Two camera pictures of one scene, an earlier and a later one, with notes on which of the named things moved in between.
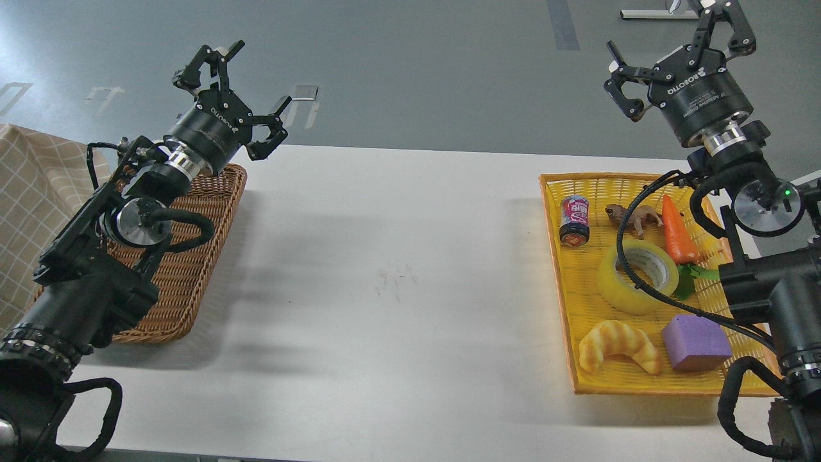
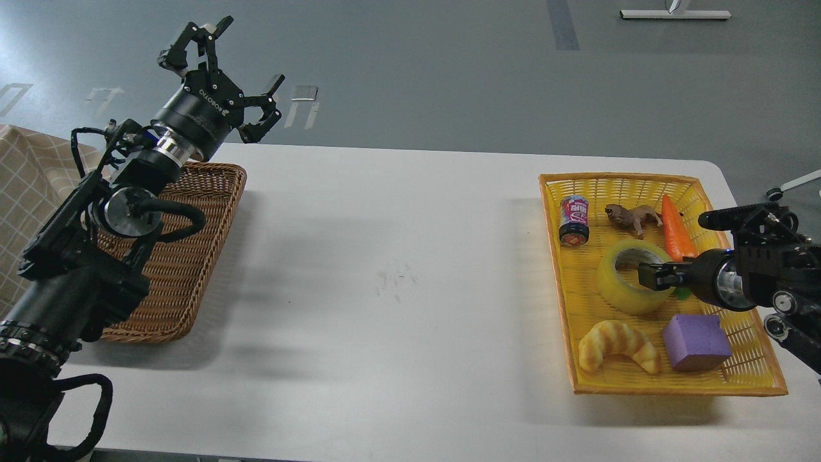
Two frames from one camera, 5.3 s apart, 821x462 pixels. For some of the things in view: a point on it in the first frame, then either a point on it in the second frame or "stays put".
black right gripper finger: (741, 42) to (645, 267)
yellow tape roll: (621, 292) stays put
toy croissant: (610, 337) stays put
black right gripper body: (701, 99) to (718, 276)
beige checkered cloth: (43, 178) stays put
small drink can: (575, 228) stays put
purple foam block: (695, 343) stays put
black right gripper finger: (633, 108) to (658, 278)
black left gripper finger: (263, 149) to (251, 133)
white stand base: (659, 14) stays put
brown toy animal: (617, 213) stays put
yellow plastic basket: (637, 261) stays put
